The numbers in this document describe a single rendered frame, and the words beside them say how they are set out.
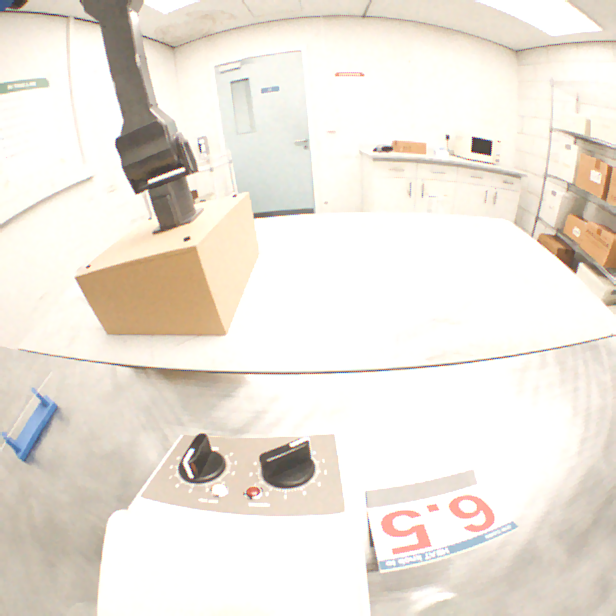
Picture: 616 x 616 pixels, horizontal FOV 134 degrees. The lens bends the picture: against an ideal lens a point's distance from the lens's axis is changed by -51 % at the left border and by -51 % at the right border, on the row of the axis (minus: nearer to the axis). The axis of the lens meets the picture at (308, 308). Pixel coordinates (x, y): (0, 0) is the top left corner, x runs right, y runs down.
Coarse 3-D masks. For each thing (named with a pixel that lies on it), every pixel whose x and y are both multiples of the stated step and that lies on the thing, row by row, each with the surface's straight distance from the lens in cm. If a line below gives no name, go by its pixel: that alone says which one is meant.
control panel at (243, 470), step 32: (224, 448) 19; (256, 448) 19; (320, 448) 18; (160, 480) 18; (224, 480) 17; (256, 480) 16; (320, 480) 16; (224, 512) 15; (256, 512) 15; (288, 512) 14; (320, 512) 14
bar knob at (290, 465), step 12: (288, 444) 16; (300, 444) 16; (264, 456) 15; (276, 456) 15; (288, 456) 15; (300, 456) 16; (264, 468) 15; (276, 468) 16; (288, 468) 16; (300, 468) 16; (312, 468) 16; (276, 480) 16; (288, 480) 16; (300, 480) 15
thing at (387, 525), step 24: (432, 504) 21; (456, 504) 21; (480, 504) 21; (384, 528) 19; (408, 528) 19; (432, 528) 19; (456, 528) 19; (480, 528) 20; (384, 552) 18; (408, 552) 18
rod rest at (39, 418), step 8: (48, 400) 42; (40, 408) 43; (48, 408) 41; (32, 416) 43; (40, 416) 41; (48, 416) 41; (32, 424) 42; (40, 424) 41; (24, 432) 43; (32, 432) 41; (40, 432) 41; (8, 440) 41; (16, 440) 44; (24, 440) 42; (32, 440) 41; (16, 448) 41; (24, 448) 41; (24, 456) 42
